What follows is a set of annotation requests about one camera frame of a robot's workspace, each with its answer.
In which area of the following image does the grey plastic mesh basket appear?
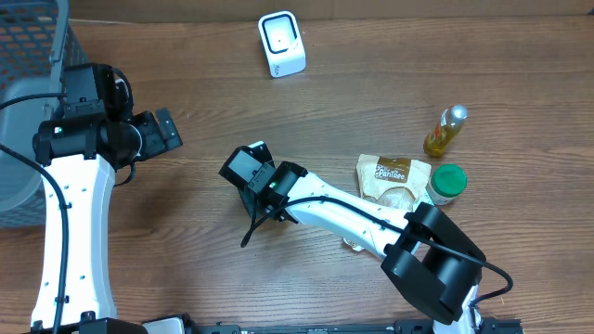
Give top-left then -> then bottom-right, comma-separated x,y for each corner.
1,0 -> 88,228

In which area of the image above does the yellow drink bottle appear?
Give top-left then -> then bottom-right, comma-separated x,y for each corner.
423,105 -> 468,157

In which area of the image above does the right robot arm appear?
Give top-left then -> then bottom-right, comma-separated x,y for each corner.
219,141 -> 485,333

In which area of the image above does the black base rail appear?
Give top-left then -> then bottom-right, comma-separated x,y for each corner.
143,317 -> 525,334

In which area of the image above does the white barcode scanner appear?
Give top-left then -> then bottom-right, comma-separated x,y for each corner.
258,10 -> 306,78

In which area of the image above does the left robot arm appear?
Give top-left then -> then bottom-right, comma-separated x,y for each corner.
31,63 -> 183,333

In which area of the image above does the teal snack packet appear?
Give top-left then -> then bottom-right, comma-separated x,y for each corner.
413,189 -> 433,211

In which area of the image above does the green lid jar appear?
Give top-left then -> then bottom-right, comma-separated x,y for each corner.
427,164 -> 468,205

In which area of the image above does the brown nut pouch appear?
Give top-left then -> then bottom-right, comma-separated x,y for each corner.
355,154 -> 432,211

